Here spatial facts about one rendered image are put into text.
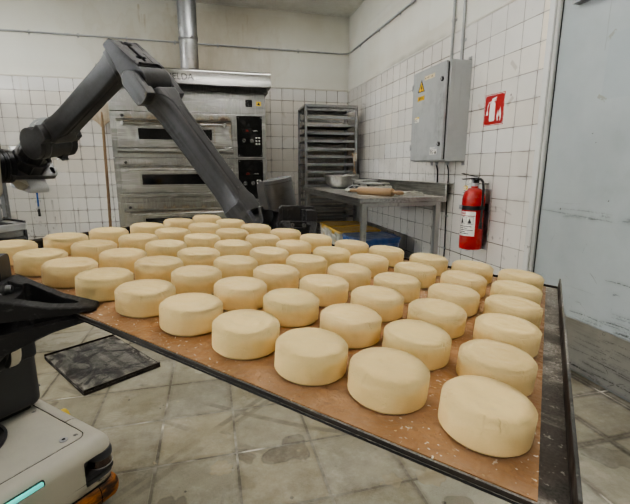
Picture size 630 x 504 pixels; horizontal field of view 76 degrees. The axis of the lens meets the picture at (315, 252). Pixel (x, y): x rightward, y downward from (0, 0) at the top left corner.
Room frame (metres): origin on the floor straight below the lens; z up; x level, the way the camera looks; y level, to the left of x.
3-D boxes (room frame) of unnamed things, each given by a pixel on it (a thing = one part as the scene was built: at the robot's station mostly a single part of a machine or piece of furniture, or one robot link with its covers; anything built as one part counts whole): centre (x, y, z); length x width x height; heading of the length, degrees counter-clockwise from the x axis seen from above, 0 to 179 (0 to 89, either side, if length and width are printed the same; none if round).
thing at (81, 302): (0.32, 0.23, 0.97); 0.09 x 0.07 x 0.07; 106
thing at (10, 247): (0.46, 0.35, 1.01); 0.05 x 0.05 x 0.02
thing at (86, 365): (2.16, 1.23, 0.02); 0.60 x 0.40 x 0.03; 49
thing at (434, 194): (4.03, -0.45, 0.49); 1.90 x 0.72 x 0.98; 14
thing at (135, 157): (4.62, 1.34, 1.01); 1.56 x 1.20 x 2.01; 104
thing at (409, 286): (0.42, -0.09, 0.98); 0.05 x 0.05 x 0.02
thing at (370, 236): (3.74, -0.52, 0.36); 0.47 x 0.38 x 0.26; 106
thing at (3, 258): (0.32, 0.23, 0.99); 0.09 x 0.07 x 0.07; 106
